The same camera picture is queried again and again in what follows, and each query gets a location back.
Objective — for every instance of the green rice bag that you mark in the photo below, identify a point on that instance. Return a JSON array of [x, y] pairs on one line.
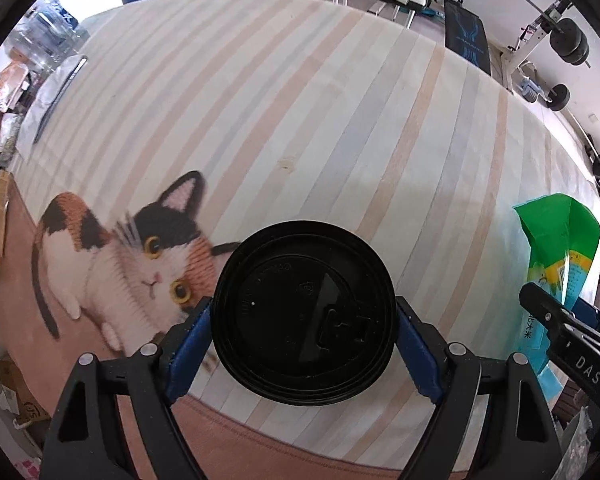
[[555, 240]]

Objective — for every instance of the water bottle pack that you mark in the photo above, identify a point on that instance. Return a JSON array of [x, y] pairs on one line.
[[50, 30]]

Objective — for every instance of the striped cat print tablecloth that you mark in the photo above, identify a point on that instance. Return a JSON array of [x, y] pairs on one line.
[[330, 135]]

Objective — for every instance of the cardboard box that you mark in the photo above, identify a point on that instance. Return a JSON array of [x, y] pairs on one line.
[[17, 395]]

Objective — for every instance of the clear plastic bag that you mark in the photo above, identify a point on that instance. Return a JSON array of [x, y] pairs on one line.
[[577, 440]]

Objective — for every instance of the black weight plates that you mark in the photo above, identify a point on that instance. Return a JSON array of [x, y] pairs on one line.
[[572, 42]]

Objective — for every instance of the white pouch black zipper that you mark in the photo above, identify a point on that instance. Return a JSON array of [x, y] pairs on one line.
[[52, 100]]

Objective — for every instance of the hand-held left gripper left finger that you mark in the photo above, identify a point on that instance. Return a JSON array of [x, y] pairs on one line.
[[190, 355]]

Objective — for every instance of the pile of snack packages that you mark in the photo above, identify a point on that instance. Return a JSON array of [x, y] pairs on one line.
[[10, 90]]

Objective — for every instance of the dark wooden chair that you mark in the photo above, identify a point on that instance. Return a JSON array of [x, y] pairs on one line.
[[572, 395]]

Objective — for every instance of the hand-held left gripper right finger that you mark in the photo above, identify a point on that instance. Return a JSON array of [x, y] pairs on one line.
[[416, 355]]

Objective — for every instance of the black weight bench pad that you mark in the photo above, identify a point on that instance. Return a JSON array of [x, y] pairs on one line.
[[466, 35]]

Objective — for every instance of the pink patterned bag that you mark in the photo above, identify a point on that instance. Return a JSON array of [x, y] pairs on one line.
[[32, 467]]

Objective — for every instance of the black cup lid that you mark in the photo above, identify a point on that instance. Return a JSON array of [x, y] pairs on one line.
[[300, 310]]

